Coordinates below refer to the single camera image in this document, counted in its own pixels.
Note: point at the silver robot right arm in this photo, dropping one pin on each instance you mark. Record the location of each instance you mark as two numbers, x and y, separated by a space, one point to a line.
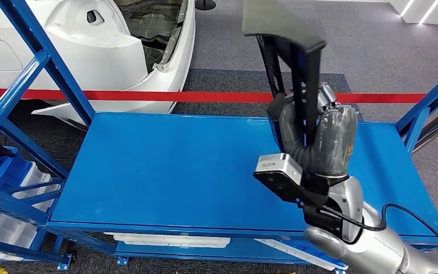
362 246

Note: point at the blue plastic bin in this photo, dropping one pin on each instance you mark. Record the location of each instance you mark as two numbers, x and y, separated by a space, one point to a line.
11 170

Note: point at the red barrier belt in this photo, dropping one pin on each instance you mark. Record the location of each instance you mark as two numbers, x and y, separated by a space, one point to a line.
166 96

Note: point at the black plastic bracket part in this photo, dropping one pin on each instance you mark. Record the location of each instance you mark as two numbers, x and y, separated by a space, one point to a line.
275 22

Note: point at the blue steel shelf rack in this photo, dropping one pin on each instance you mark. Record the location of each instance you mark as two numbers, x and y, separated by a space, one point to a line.
34 254
166 170

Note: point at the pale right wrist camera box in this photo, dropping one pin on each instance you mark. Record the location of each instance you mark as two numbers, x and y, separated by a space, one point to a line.
279 170

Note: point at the black round stand base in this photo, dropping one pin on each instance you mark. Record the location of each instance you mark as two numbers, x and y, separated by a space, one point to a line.
205 3

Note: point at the white car body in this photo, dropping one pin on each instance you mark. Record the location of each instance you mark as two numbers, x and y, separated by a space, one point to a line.
90 56

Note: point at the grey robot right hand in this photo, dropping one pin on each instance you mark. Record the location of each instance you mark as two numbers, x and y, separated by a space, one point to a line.
336 140

